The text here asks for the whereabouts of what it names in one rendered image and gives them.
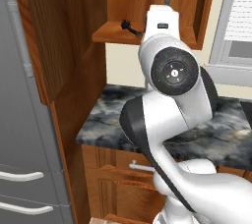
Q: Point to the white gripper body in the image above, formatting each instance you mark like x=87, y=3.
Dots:
x=162, y=13

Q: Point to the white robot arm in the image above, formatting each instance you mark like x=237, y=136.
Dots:
x=177, y=113

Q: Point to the dark sink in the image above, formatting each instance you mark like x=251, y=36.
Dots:
x=247, y=113

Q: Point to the wooden base cabinet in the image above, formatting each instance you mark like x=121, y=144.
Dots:
x=118, y=195

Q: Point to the white window with blinds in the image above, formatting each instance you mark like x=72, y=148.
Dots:
x=234, y=21

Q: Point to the tall wooden side panel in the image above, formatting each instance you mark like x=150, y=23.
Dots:
x=82, y=103

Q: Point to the wooden drawer front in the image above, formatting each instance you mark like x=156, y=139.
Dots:
x=111, y=165

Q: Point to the grey fridge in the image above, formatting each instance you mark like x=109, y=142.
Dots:
x=23, y=120

